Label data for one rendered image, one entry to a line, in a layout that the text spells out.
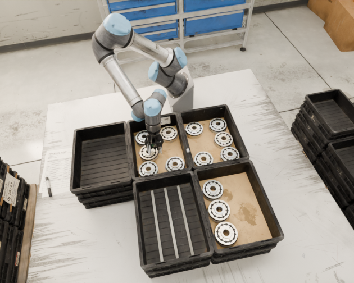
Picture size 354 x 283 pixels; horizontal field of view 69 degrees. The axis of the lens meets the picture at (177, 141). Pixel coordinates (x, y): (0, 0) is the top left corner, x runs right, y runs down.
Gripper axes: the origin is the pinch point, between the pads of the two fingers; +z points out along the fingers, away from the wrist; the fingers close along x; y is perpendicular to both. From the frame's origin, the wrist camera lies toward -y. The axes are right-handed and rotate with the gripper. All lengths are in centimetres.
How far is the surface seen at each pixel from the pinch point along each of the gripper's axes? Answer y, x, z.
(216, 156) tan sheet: 9.7, 33.2, 0.6
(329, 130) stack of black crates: -12, 126, 16
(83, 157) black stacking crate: -7.2, -39.9, 5.1
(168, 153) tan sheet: 1.0, 7.9, 1.8
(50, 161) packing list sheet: -19, -64, 19
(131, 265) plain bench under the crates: 50, -19, 23
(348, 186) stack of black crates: 21, 130, 39
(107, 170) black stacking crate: 4.5, -26.9, 5.1
